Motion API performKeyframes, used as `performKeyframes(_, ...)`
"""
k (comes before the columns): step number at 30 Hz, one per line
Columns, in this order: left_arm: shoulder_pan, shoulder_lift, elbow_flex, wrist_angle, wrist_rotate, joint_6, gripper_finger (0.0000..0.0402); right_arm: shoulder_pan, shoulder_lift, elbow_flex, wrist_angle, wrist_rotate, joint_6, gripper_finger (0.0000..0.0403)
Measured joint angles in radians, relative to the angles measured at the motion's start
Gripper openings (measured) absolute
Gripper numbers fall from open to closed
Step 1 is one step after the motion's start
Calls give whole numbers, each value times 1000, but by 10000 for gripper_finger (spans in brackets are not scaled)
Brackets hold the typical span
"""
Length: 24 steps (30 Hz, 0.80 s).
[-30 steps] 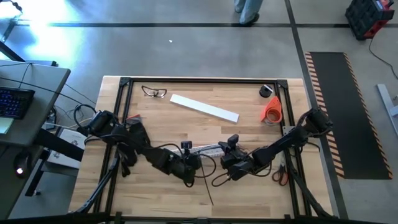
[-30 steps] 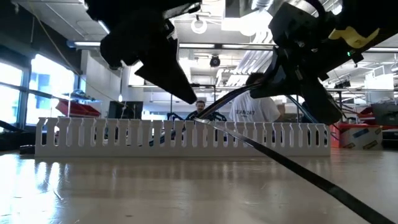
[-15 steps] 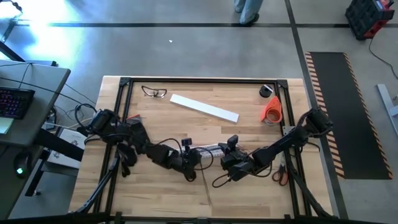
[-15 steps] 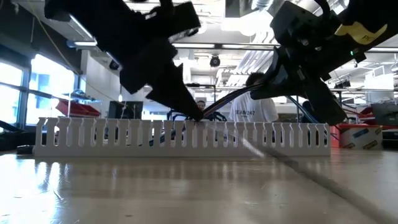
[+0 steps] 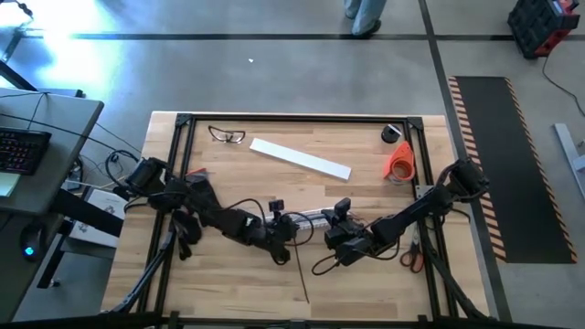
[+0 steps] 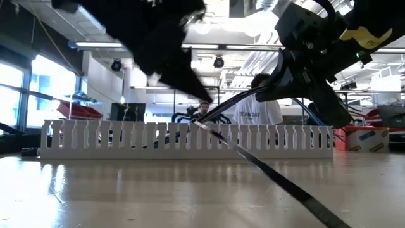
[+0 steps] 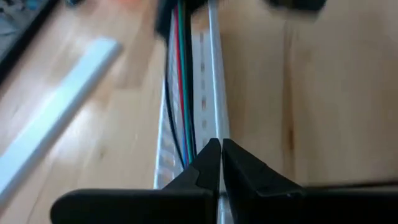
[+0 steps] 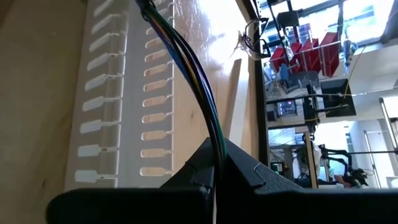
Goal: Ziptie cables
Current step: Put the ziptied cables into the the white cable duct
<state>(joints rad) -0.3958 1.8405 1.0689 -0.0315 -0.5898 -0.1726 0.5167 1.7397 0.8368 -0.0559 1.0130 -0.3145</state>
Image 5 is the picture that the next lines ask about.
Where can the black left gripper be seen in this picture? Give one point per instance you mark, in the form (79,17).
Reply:
(272,230)

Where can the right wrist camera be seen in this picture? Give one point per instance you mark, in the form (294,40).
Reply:
(343,208)

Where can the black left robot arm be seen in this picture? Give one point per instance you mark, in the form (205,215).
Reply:
(205,205)

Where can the dark grey side desk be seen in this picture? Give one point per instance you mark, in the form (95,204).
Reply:
(13,283)

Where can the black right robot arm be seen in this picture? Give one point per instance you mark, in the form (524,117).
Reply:
(411,215)

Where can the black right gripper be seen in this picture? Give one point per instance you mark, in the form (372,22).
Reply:
(349,244)

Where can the white cardboard box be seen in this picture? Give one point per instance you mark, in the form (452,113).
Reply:
(105,201)

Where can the small red object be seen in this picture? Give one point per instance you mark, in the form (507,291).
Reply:
(197,172)

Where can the black tape roll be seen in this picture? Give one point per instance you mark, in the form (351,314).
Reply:
(389,134)

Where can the black aluminium table frame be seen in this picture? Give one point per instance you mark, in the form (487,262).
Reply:
(297,118)

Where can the person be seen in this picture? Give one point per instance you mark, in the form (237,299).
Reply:
(365,16)

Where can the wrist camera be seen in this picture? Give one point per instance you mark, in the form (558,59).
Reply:
(276,205)
(343,208)

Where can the black striped floor mat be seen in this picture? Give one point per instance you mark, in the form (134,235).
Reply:
(512,173)

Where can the white duct lid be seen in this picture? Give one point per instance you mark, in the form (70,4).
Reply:
(299,157)

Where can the grey metal bar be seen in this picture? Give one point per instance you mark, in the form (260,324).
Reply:
(566,146)

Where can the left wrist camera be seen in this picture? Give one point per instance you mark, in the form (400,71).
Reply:
(276,205)

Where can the clear safety glasses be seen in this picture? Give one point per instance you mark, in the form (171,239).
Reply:
(219,134)

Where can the black backlit keyboard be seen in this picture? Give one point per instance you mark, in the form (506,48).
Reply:
(23,151)

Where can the pale green notepad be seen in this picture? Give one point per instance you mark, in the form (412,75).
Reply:
(7,183)

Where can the black computer mouse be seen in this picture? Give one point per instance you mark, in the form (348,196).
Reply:
(31,242)

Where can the black red tool crate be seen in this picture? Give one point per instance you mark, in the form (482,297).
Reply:
(535,23)

